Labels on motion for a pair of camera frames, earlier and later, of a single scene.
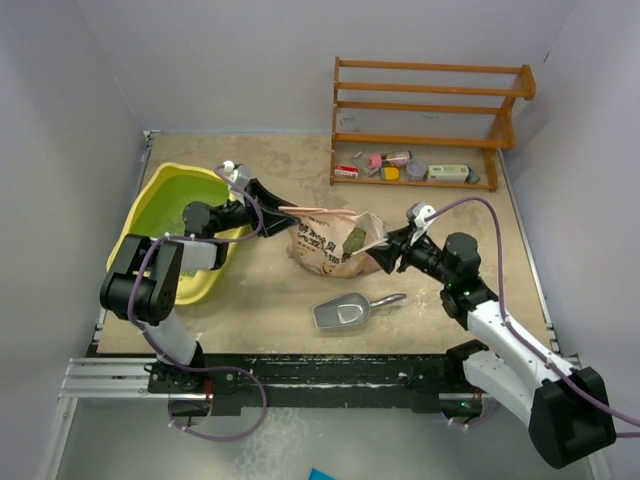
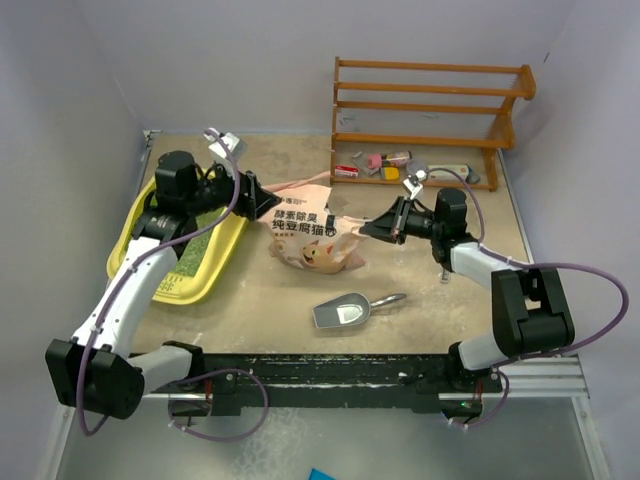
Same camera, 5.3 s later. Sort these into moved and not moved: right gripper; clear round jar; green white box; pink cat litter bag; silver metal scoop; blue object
Moved: pink cat litter bag; right gripper
Not moved: green white box; blue object; clear round jar; silver metal scoop
